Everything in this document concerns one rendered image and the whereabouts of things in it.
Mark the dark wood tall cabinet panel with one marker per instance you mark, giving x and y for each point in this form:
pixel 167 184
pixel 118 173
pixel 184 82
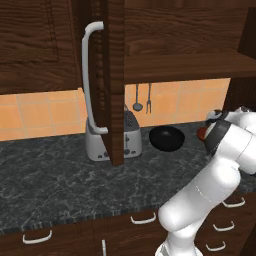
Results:
pixel 240 93

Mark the dark wood drawer front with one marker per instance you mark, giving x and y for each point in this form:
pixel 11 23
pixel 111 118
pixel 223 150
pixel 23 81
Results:
pixel 233 245
pixel 241 223
pixel 66 241
pixel 113 224
pixel 248 200

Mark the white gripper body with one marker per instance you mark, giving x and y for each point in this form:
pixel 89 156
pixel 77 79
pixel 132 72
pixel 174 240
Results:
pixel 213 115

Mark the dark wood open cabinet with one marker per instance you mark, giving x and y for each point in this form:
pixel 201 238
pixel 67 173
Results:
pixel 186 50

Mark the dark wood closed cabinet door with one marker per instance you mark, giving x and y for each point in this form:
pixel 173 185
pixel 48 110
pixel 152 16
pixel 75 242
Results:
pixel 33 43

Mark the black bowl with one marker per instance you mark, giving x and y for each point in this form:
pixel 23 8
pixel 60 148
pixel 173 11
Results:
pixel 166 138

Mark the grey hanging ladle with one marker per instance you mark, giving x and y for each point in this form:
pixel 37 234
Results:
pixel 137 106

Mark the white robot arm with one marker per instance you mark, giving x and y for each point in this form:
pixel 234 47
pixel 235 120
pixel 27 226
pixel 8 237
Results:
pixel 213 180

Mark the dark wood open cabinet door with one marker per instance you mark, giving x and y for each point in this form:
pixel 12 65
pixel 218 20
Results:
pixel 113 83

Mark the red bowl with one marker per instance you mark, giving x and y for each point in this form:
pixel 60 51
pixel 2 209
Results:
pixel 200 134

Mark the grey hanging fork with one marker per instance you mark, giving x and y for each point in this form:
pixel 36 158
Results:
pixel 148 105

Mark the silver toaster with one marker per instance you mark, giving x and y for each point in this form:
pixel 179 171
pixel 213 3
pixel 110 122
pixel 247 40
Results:
pixel 131 140

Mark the dark wood base cabinet door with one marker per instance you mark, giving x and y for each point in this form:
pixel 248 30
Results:
pixel 133 243

